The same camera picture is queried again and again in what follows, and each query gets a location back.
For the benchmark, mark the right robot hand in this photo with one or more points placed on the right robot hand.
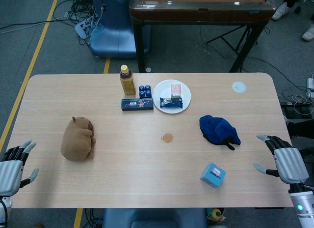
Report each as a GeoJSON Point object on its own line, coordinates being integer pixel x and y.
{"type": "Point", "coordinates": [288, 164]}

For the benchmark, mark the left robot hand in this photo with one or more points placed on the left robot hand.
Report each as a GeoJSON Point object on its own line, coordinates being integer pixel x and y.
{"type": "Point", "coordinates": [9, 167]}

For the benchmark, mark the blue fluffy cloth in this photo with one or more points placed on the blue fluffy cloth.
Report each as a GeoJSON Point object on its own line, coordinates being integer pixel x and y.
{"type": "Point", "coordinates": [219, 131]}

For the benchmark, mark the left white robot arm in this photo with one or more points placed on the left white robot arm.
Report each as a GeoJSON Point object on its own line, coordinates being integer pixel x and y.
{"type": "Point", "coordinates": [3, 210]}

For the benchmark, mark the brown capybara plush toy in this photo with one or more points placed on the brown capybara plush toy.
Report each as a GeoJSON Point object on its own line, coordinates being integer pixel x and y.
{"type": "Point", "coordinates": [78, 139]}

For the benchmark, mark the light blue cube box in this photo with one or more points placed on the light blue cube box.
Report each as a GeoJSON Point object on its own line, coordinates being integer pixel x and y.
{"type": "Point", "coordinates": [213, 175]}

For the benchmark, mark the white power strip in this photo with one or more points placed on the white power strip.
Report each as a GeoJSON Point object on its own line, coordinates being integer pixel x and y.
{"type": "Point", "coordinates": [310, 86]}

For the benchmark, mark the white sneaker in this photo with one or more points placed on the white sneaker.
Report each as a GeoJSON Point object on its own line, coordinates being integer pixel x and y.
{"type": "Point", "coordinates": [308, 32]}
{"type": "Point", "coordinates": [280, 11]}

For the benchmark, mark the blue snack wrapper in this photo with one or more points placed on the blue snack wrapper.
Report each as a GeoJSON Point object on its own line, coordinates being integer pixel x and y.
{"type": "Point", "coordinates": [169, 102]}

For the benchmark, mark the pink card pack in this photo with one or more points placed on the pink card pack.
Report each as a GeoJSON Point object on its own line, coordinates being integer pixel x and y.
{"type": "Point", "coordinates": [176, 89]}

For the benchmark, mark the black tripod stand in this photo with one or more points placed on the black tripod stand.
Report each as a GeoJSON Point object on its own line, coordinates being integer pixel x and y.
{"type": "Point", "coordinates": [230, 38]}

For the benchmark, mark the dark blue rectangular box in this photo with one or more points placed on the dark blue rectangular box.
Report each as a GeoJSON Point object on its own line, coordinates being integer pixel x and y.
{"type": "Point", "coordinates": [137, 105]}

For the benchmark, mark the white round plate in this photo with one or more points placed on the white round plate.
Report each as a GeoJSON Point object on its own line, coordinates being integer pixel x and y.
{"type": "Point", "coordinates": [162, 93]}

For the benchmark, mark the amber tea bottle yellow cap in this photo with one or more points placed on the amber tea bottle yellow cap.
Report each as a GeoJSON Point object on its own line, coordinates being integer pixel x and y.
{"type": "Point", "coordinates": [127, 81]}

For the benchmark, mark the blue robot torso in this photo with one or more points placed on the blue robot torso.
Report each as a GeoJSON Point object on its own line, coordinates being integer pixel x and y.
{"type": "Point", "coordinates": [152, 219]}

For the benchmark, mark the blue battery pack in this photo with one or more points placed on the blue battery pack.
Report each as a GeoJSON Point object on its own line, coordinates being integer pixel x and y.
{"type": "Point", "coordinates": [145, 91]}

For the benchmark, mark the dark wooden game table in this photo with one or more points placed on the dark wooden game table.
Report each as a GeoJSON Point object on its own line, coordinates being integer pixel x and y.
{"type": "Point", "coordinates": [196, 11]}

